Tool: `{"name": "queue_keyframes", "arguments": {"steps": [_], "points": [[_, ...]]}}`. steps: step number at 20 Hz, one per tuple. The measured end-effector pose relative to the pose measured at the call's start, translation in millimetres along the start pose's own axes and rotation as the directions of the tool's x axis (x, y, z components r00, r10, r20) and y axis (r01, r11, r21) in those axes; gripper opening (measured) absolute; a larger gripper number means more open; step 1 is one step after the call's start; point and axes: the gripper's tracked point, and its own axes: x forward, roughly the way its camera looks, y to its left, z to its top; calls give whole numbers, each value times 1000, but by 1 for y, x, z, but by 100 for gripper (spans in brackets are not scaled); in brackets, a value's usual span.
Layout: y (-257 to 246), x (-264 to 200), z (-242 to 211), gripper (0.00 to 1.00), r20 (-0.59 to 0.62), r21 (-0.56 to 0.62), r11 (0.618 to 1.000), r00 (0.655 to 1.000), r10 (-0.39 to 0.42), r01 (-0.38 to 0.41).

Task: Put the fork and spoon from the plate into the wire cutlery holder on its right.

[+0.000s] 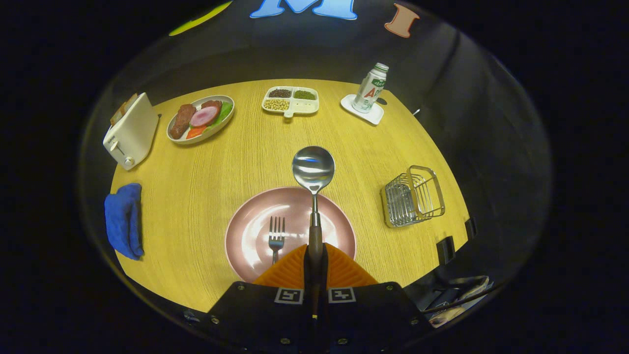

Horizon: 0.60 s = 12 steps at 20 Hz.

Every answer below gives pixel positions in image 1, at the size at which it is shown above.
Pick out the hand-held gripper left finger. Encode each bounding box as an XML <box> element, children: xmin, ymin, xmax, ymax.
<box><xmin>206</xmin><ymin>244</ymin><xmax>315</xmax><ymax>347</ymax></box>

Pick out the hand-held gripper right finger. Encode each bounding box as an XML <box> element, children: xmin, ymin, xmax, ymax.
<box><xmin>317</xmin><ymin>243</ymin><xmax>435</xmax><ymax>347</ymax></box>

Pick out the wooden handled metal fork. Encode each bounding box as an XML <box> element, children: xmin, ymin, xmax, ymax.
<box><xmin>268</xmin><ymin>216</ymin><xmax>286</xmax><ymax>265</ymax></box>

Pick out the wooden handled metal spoon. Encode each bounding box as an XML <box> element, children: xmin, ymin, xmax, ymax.
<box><xmin>292</xmin><ymin>146</ymin><xmax>336</xmax><ymax>318</ymax></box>

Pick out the pink plate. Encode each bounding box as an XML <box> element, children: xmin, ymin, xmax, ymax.
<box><xmin>225</xmin><ymin>186</ymin><xmax>357</xmax><ymax>283</ymax></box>

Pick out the beige crumpled cloth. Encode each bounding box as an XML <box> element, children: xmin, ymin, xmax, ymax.
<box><xmin>429</xmin><ymin>275</ymin><xmax>492</xmax><ymax>328</ymax></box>

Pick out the blue folded cloth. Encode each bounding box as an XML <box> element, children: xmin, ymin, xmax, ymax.
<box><xmin>104</xmin><ymin>183</ymin><xmax>145</xmax><ymax>261</ymax></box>

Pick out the round white food plate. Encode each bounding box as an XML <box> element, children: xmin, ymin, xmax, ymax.
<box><xmin>167</xmin><ymin>95</ymin><xmax>235</xmax><ymax>145</ymax></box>

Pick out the white square coaster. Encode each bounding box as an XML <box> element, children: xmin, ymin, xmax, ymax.
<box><xmin>341</xmin><ymin>94</ymin><xmax>384</xmax><ymax>125</ymax></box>

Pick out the green lettuce leaf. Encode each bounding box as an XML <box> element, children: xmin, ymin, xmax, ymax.
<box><xmin>206</xmin><ymin>101</ymin><xmax>233</xmax><ymax>131</ymax></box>

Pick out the pink ham slice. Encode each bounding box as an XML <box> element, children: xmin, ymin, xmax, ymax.
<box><xmin>190</xmin><ymin>106</ymin><xmax>220</xmax><ymax>128</ymax></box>

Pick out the long brown meat piece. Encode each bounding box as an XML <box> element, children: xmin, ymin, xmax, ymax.
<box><xmin>170</xmin><ymin>104</ymin><xmax>197</xmax><ymax>140</ymax></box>

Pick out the white divided bean dish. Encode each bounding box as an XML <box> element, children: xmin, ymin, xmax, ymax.
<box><xmin>261</xmin><ymin>86</ymin><xmax>320</xmax><ymax>119</ymax></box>

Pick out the white toaster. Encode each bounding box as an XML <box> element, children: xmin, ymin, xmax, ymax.
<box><xmin>102</xmin><ymin>92</ymin><xmax>160</xmax><ymax>171</ymax></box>

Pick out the white drink bottle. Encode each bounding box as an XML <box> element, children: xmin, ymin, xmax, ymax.
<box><xmin>352</xmin><ymin>62</ymin><xmax>389</xmax><ymax>114</ymax></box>

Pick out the black cable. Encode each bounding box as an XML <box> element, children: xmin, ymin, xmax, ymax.
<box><xmin>424</xmin><ymin>281</ymin><xmax>504</xmax><ymax>313</ymax></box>

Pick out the metal wire basket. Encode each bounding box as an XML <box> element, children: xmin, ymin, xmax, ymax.
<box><xmin>380</xmin><ymin>165</ymin><xmax>446</xmax><ymax>228</ymax></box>

